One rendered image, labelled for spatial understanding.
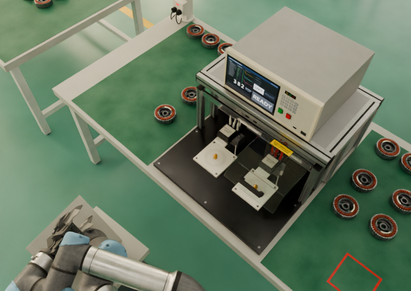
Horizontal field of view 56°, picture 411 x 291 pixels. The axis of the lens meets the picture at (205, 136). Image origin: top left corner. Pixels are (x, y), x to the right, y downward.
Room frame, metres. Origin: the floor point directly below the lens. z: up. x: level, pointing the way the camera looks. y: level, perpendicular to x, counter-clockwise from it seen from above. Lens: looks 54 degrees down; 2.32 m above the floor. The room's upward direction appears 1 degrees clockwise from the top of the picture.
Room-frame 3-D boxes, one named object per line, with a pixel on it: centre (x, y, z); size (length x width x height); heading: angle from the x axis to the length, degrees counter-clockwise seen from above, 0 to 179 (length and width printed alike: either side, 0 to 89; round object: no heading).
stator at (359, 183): (0.91, -0.74, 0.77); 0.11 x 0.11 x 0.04
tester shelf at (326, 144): (1.17, -0.35, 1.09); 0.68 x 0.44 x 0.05; 48
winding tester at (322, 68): (1.17, -0.36, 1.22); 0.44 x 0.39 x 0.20; 48
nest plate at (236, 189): (0.85, -0.23, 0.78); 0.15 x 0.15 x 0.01; 48
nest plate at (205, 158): (1.01, -0.05, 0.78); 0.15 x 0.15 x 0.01; 48
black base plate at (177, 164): (0.94, -0.15, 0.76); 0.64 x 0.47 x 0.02; 48
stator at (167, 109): (1.29, 0.21, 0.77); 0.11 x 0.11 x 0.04
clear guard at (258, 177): (0.82, -0.27, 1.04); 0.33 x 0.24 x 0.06; 138
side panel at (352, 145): (1.02, -0.65, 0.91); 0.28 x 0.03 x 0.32; 138
